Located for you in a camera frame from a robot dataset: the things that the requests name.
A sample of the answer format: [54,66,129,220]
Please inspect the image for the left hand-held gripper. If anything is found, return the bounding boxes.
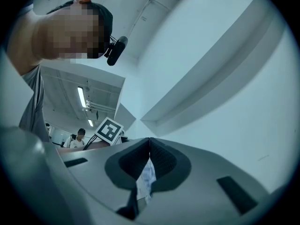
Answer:
[94,116,125,147]

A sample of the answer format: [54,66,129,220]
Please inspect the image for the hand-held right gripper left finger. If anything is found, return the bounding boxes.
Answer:
[58,136,150,220]

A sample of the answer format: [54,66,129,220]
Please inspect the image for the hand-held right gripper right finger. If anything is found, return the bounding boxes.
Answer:
[137,136,274,225]

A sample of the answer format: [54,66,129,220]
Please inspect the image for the blue checked clothes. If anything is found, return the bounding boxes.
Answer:
[136,158,157,201]

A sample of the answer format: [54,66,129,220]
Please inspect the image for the white ceiling pipes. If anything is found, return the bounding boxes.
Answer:
[83,99,116,113]

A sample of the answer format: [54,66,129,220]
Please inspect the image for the person's grey t-shirt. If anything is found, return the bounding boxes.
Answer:
[18,64,52,143]

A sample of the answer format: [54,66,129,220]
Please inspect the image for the person's head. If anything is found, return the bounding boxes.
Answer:
[7,0,113,76]

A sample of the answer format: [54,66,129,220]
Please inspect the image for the black head-mounted camera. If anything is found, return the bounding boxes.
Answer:
[104,36,129,67]

